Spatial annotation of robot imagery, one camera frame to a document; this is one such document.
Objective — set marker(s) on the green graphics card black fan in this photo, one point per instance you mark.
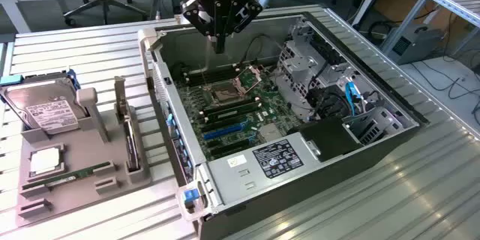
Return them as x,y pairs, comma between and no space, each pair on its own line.
133,138

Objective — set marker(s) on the grey case corner fixture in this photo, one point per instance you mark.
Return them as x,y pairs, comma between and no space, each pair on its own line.
146,35
191,214

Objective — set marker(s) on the metal socket cover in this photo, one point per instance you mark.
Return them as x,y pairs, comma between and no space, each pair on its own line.
250,78

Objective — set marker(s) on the black office chair base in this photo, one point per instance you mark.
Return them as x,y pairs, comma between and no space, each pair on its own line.
105,5

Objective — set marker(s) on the CPU socket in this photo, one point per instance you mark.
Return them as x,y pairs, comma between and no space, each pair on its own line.
225,95

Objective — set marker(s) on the perforated metal drive cage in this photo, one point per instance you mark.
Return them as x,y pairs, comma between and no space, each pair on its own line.
297,88

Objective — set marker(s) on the green motherboard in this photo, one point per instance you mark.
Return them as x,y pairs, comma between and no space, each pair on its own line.
274,102

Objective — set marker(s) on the installed green RAM stick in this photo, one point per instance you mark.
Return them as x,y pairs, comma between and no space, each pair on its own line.
233,111

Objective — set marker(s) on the blue expansion slot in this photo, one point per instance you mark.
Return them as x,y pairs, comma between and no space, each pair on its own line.
225,132

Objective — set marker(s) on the silver chipset heatsink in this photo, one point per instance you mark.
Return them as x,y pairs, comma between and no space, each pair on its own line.
271,133

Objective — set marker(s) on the grey floor unit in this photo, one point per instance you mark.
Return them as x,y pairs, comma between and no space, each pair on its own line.
417,43

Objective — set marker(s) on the black plastic shroud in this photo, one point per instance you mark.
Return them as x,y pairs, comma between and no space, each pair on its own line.
330,138

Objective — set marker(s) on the silver hard disk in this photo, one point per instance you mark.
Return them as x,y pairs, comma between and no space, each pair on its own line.
45,105

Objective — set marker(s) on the metal disk bay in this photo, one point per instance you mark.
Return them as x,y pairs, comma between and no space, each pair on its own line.
375,127

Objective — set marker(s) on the blue disk caddy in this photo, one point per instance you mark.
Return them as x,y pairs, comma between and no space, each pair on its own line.
11,79

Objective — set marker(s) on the grey power supply unit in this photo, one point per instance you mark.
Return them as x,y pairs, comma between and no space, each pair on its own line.
233,183

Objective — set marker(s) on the black open PC case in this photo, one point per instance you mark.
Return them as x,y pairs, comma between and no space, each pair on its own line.
338,172

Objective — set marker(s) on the grey parts rack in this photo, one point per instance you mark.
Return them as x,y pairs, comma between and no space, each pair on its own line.
83,172

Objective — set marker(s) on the blue case latch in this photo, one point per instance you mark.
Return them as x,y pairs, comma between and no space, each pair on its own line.
190,195

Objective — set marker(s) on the silver CPU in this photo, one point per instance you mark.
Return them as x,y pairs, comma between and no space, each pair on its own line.
46,160

